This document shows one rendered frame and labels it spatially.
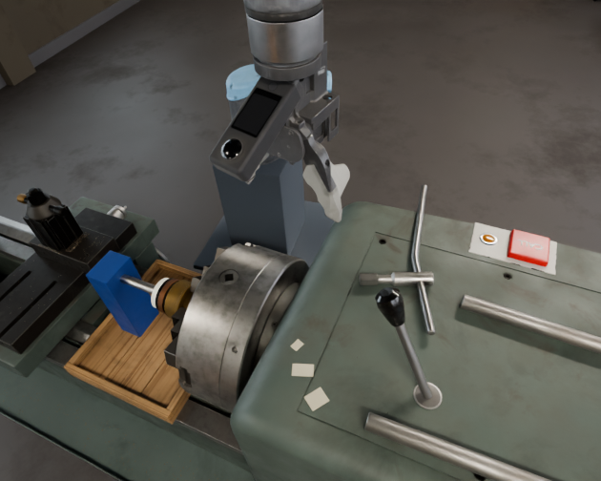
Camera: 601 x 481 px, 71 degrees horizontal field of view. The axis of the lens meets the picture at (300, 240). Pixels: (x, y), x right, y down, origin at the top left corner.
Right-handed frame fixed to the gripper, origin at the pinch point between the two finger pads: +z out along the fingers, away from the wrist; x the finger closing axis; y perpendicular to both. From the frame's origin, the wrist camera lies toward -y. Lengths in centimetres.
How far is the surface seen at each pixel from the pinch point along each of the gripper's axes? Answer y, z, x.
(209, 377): -18.0, 27.2, 5.6
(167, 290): -8.1, 30.4, 27.1
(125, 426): -29, 88, 46
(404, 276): 8.0, 14.0, -15.4
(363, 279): 4.5, 14.4, -10.3
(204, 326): -13.4, 20.9, 9.2
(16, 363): -35, 49, 57
